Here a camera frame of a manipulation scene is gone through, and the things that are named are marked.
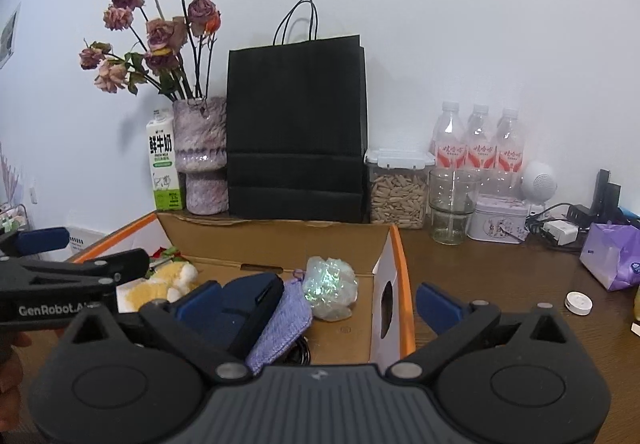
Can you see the white wall socket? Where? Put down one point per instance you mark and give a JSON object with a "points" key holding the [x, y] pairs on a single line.
{"points": [[33, 194]]}

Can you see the red green decoration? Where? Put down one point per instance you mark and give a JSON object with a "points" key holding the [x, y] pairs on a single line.
{"points": [[162, 252]]}

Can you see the brown wooden desk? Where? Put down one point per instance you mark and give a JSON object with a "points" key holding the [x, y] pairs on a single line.
{"points": [[500, 269]]}

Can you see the white patterned tin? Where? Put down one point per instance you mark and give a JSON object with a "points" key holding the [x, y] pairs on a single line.
{"points": [[500, 224]]}

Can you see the iridescent plastic wrap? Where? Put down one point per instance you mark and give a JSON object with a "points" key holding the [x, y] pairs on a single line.
{"points": [[330, 289]]}

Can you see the small white round lid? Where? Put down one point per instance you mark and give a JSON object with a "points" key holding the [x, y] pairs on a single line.
{"points": [[579, 301]]}

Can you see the red cardboard box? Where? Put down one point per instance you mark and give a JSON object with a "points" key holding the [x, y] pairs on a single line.
{"points": [[280, 244]]}

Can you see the white charger adapter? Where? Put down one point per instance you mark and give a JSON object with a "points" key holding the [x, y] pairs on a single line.
{"points": [[560, 230]]}

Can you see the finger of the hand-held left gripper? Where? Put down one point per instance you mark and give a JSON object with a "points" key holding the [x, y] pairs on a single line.
{"points": [[100, 266], [42, 240]]}

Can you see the purple tissue pack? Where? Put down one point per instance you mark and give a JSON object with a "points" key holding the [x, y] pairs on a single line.
{"points": [[610, 254]]}

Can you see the purple marbled vase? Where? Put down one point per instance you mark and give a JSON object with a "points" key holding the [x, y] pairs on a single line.
{"points": [[200, 139]]}

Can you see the orange white plush toy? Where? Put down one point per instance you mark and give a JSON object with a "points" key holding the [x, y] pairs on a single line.
{"points": [[170, 274]]}

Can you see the person's left hand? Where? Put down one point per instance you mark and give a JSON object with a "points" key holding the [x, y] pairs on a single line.
{"points": [[9, 384]]}

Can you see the dried rose bouquet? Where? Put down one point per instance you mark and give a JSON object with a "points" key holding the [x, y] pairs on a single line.
{"points": [[165, 37]]}

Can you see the clear water bottle red label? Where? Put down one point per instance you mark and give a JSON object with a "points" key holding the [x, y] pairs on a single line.
{"points": [[449, 134], [481, 139], [510, 144]]}

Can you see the clear jar of seeds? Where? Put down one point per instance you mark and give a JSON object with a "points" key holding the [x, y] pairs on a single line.
{"points": [[397, 199]]}

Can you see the navy blue pouch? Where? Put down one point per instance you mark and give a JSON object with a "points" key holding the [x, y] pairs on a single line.
{"points": [[250, 309]]}

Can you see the white round speaker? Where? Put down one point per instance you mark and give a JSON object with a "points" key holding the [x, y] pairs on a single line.
{"points": [[540, 181]]}

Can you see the wall picture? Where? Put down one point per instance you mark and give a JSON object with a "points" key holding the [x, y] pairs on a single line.
{"points": [[7, 39]]}

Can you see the black paper bag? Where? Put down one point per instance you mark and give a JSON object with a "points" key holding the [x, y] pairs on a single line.
{"points": [[295, 124]]}

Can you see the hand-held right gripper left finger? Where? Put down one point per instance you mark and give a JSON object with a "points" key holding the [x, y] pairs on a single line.
{"points": [[200, 306]]}

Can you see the white basket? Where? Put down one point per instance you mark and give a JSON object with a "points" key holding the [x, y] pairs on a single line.
{"points": [[85, 239]]}

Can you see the purple knitted pouch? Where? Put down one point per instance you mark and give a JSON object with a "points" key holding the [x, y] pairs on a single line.
{"points": [[280, 329]]}

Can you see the empty glass cup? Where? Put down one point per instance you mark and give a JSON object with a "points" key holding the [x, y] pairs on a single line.
{"points": [[452, 219]]}

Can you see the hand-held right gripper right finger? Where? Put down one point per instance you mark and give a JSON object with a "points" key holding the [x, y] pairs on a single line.
{"points": [[437, 306]]}

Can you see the black upright device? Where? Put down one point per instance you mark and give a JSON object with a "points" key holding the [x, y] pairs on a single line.
{"points": [[606, 196]]}

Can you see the metal rack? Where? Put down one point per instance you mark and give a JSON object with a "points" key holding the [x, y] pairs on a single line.
{"points": [[10, 219]]}

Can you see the white green milk carton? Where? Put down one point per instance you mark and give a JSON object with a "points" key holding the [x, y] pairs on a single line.
{"points": [[162, 164]]}

